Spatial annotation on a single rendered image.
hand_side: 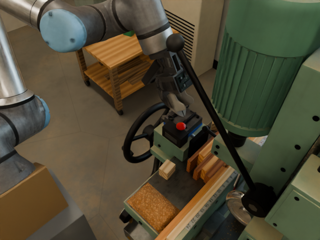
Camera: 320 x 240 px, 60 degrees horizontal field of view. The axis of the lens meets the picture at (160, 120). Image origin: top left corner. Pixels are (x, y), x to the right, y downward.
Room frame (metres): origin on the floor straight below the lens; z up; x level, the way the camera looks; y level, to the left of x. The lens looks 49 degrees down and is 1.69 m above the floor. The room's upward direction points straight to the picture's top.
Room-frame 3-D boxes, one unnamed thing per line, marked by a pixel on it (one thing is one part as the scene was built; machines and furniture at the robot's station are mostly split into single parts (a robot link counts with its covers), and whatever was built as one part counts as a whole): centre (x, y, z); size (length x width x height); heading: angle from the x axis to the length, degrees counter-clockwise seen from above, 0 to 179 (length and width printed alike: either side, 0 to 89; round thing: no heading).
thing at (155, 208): (0.35, 0.02, 0.92); 0.14 x 0.09 x 0.04; 47
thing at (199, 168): (0.50, -0.17, 0.93); 0.16 x 0.02 x 0.05; 137
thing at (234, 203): (0.29, -0.22, 1.02); 0.12 x 0.03 x 0.12; 47
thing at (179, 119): (0.60, -0.07, 0.99); 0.13 x 0.11 x 0.06; 137
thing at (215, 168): (0.49, -0.21, 0.92); 0.19 x 0.02 x 0.05; 137
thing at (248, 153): (0.45, -0.22, 1.03); 0.14 x 0.07 x 0.09; 47
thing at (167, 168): (0.46, -0.02, 0.92); 0.04 x 0.03 x 0.04; 143
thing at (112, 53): (1.91, 0.29, 0.32); 0.66 x 0.57 x 0.64; 133
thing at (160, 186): (0.54, -0.14, 0.87); 0.61 x 0.30 x 0.06; 137
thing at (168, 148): (0.60, -0.07, 0.91); 0.15 x 0.14 x 0.09; 137
